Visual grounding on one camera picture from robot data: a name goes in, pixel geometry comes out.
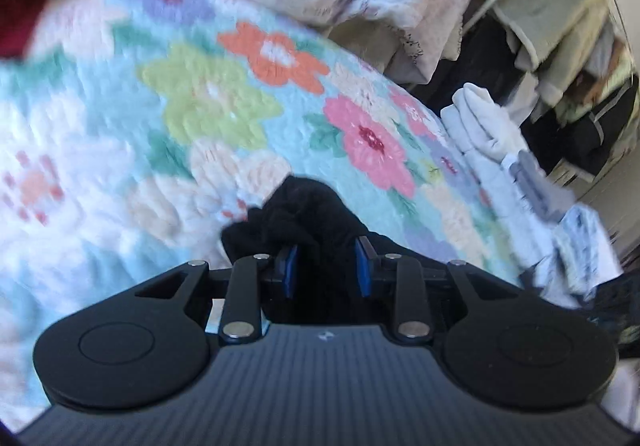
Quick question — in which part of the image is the black hanging garment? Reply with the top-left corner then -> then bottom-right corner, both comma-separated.
520,71 -> 640,178

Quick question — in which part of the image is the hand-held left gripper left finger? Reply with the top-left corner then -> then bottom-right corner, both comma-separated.
134,245 -> 301,344

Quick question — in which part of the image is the dark grey garment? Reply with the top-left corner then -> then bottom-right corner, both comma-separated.
592,276 -> 640,359

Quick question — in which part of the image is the black garment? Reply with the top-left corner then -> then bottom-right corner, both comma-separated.
520,71 -> 640,178
220,176 -> 403,327

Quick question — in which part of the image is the grey folded garment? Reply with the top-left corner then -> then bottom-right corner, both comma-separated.
509,150 -> 577,223

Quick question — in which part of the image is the light blue garment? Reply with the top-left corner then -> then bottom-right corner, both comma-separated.
477,159 -> 563,288

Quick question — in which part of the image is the floral quilt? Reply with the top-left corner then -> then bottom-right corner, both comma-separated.
0,0 -> 626,432

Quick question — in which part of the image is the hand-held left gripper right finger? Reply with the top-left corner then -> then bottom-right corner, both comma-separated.
354,235 -> 521,344

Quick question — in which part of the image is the white folded garment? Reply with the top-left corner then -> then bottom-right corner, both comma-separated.
440,83 -> 532,163

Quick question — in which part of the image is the blue patterned garment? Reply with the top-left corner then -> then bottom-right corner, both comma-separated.
554,205 -> 627,299

